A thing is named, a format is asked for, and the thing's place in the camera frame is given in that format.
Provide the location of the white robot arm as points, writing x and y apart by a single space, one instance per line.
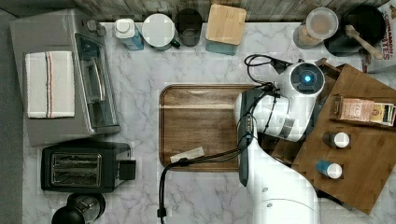
280 195

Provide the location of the wooden drawer cabinet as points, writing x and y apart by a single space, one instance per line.
369 159

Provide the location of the wooden serving tray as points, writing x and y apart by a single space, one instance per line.
197 115

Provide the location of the white paper label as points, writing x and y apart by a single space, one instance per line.
190 154

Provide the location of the teal canister with wooden lid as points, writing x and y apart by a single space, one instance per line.
225 28

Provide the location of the dark grey cup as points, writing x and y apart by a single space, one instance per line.
188 23

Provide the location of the white lidded green jar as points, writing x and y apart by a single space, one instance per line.
159 32

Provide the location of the blue bottle with white cap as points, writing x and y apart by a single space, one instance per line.
128 34

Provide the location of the black two-slot toaster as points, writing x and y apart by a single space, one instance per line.
86 167

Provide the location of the silver toaster oven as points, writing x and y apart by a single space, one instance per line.
68 30

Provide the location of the dark grey spice canister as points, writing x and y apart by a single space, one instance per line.
338 140

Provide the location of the blue salt canister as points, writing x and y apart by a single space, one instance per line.
330 169

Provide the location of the wooden tea bag organizer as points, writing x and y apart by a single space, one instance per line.
336 104

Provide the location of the black coffee grinder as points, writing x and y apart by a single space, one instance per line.
80 209

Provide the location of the clear plastic lidded container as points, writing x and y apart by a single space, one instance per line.
320 24

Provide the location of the white striped dish towel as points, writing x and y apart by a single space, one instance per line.
50 85

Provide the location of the orange tea packets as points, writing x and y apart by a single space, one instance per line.
356 109

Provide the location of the wooden spoon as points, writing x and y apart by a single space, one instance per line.
353 33

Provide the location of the assorted coloured tea packets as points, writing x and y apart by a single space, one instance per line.
383 114

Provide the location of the cereal box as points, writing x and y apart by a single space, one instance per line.
386 45

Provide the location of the black pot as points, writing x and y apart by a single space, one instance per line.
368 21

